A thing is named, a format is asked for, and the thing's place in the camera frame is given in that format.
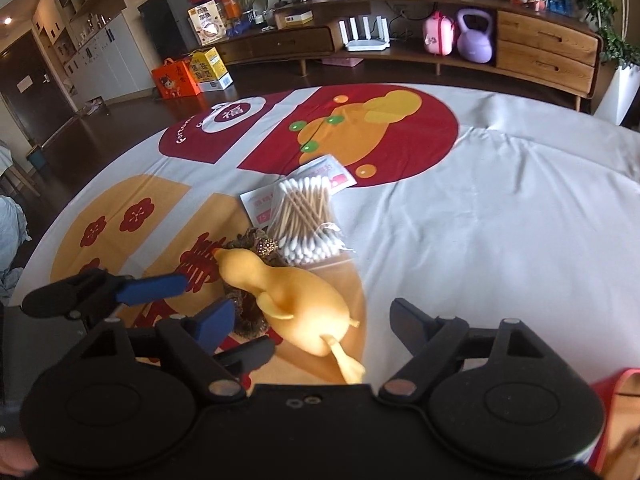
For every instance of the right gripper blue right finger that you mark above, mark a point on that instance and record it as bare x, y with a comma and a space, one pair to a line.
433, 343

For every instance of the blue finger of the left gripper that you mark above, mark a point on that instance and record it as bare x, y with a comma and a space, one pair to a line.
241, 358
134, 291

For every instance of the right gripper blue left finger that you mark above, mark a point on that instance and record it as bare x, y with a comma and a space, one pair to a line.
187, 347

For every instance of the brown leopard hair scrunchie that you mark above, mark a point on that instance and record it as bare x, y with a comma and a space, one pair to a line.
250, 322

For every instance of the yellow rubber duck toy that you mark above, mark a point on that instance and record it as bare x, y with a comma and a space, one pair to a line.
322, 323

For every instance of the white pink wipes packet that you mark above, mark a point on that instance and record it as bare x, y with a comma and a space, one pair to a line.
323, 172

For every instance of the cotton swabs plastic bag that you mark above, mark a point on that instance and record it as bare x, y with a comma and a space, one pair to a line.
304, 226

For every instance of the printed white red tablecloth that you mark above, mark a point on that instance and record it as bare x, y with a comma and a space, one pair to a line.
465, 202

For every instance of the orange gift box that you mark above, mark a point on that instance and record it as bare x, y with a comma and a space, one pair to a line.
174, 80

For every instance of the red metal tin box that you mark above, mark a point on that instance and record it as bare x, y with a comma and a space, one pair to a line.
616, 455

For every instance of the yellow cardboard box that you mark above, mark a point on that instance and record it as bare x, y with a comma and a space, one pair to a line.
209, 71

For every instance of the snack box on console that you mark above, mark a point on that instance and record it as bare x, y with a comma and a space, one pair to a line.
206, 23

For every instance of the black cabinet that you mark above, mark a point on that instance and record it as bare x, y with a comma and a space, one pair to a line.
169, 27

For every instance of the green plant white pot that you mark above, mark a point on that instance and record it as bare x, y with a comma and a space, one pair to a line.
616, 22

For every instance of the purple kettlebell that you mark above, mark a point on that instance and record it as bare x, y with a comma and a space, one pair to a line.
475, 45

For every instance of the white wifi router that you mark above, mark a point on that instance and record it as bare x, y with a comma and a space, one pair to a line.
365, 34

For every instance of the pink piggy toy case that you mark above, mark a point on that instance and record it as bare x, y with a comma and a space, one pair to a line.
438, 34

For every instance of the wooden tv console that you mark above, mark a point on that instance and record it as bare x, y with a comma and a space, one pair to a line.
535, 46

